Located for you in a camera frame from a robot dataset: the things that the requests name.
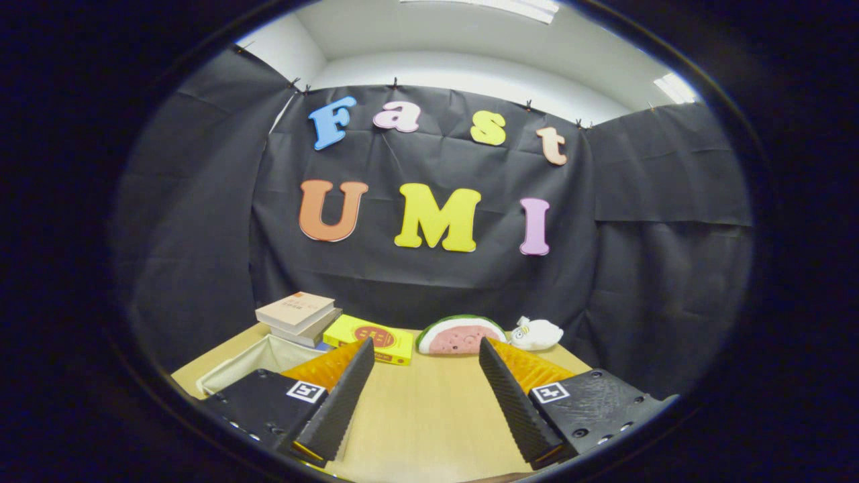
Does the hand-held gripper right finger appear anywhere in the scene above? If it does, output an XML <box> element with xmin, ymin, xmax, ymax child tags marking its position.
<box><xmin>478</xmin><ymin>337</ymin><xmax>672</xmax><ymax>470</ymax></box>

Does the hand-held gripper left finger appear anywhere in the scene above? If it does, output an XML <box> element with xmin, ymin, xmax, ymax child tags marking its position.
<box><xmin>201</xmin><ymin>337</ymin><xmax>376</xmax><ymax>468</ymax></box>

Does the cream fabric storage box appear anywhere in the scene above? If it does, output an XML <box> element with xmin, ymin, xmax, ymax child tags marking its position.
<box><xmin>196</xmin><ymin>334</ymin><xmax>330</xmax><ymax>396</ymax></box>

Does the yellow book with red circle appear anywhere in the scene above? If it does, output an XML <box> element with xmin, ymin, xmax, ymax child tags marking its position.
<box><xmin>323</xmin><ymin>314</ymin><xmax>414</xmax><ymax>366</ymax></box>

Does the white plush toy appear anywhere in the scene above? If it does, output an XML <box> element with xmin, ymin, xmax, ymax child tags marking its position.
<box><xmin>510</xmin><ymin>316</ymin><xmax>564</xmax><ymax>352</ymax></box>

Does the grey white book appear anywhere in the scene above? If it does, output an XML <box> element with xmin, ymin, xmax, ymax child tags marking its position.
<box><xmin>268</xmin><ymin>307</ymin><xmax>343</xmax><ymax>347</ymax></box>

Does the watermelon slice plush toy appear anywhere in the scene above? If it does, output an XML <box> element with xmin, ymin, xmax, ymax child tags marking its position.
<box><xmin>415</xmin><ymin>315</ymin><xmax>507</xmax><ymax>356</ymax></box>

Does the beige paperback book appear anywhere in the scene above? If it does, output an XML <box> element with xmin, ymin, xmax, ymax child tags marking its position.
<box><xmin>255</xmin><ymin>292</ymin><xmax>336</xmax><ymax>334</ymax></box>

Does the small ceiling light panel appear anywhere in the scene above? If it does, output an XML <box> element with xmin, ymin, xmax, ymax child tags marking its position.
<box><xmin>653</xmin><ymin>72</ymin><xmax>699</xmax><ymax>105</ymax></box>

